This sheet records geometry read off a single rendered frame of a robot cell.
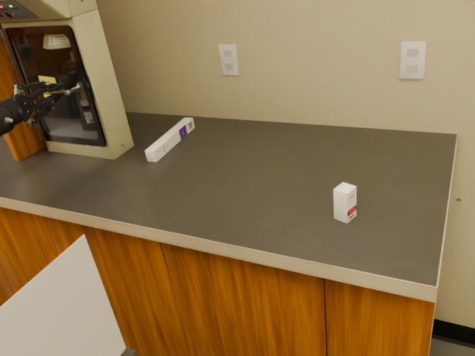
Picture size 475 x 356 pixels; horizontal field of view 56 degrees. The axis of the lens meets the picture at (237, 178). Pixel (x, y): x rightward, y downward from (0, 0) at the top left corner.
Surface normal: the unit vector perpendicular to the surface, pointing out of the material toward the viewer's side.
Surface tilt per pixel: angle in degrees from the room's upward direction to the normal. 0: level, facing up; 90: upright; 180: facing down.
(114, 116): 90
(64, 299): 90
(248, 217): 0
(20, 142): 90
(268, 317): 90
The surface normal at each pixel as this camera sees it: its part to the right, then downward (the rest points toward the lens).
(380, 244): -0.12, -0.86
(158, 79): -0.43, 0.49
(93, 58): 0.89, 0.12
